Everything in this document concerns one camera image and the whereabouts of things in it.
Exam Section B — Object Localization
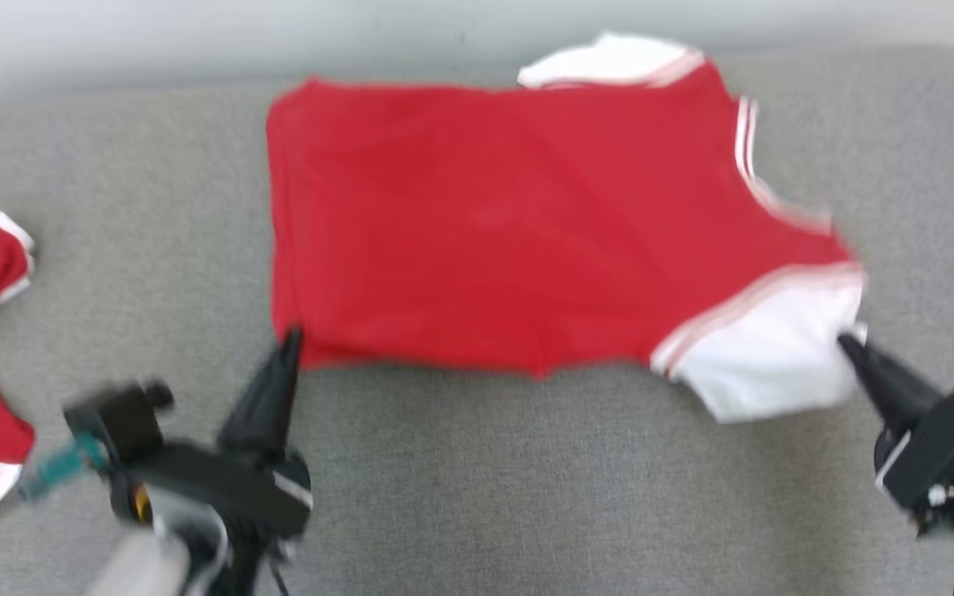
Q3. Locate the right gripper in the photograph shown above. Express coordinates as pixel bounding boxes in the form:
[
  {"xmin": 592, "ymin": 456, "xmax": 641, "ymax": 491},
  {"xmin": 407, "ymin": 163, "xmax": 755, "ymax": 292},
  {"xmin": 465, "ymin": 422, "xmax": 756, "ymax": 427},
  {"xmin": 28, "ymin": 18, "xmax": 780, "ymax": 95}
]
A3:
[{"xmin": 837, "ymin": 331, "xmax": 954, "ymax": 514}]

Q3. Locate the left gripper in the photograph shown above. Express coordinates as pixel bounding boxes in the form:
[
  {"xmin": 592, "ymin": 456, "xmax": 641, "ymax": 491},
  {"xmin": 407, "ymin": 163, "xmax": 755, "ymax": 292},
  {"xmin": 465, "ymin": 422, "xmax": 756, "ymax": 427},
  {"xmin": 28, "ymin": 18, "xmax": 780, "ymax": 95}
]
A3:
[{"xmin": 108, "ymin": 327, "xmax": 314, "ymax": 543}]

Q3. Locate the red jersey with white sleeves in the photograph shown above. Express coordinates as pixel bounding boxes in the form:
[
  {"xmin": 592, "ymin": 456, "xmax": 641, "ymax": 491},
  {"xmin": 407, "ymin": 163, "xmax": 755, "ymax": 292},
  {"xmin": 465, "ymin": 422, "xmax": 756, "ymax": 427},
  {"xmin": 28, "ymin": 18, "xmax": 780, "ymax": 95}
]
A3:
[{"xmin": 266, "ymin": 31, "xmax": 867, "ymax": 425}]

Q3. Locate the grey fabric sofa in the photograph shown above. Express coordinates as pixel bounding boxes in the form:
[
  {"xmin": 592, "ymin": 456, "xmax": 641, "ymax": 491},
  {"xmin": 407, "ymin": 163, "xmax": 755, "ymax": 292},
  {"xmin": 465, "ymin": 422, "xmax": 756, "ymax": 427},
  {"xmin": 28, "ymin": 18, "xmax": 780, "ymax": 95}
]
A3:
[{"xmin": 0, "ymin": 46, "xmax": 954, "ymax": 596}]

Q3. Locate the teal camera cable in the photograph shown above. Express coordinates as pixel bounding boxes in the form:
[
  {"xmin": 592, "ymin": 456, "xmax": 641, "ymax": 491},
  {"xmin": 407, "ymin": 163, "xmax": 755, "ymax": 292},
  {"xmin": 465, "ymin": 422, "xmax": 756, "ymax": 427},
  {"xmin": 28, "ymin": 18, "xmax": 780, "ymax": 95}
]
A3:
[{"xmin": 17, "ymin": 435, "xmax": 109, "ymax": 502}]

